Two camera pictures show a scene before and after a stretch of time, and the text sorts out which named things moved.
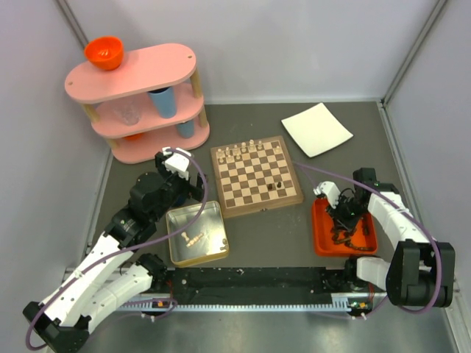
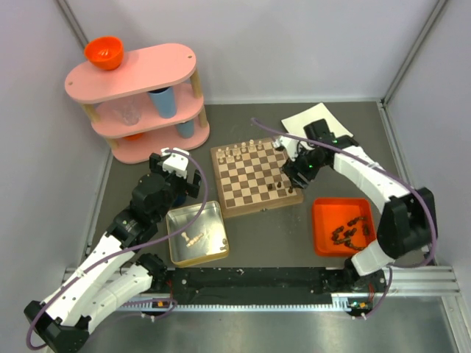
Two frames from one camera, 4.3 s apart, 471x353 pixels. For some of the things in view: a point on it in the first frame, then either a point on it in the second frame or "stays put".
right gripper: (338, 219) to (293, 168)
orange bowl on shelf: (104, 52) stays put
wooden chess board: (255, 176) stays put
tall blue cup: (165, 101) stays put
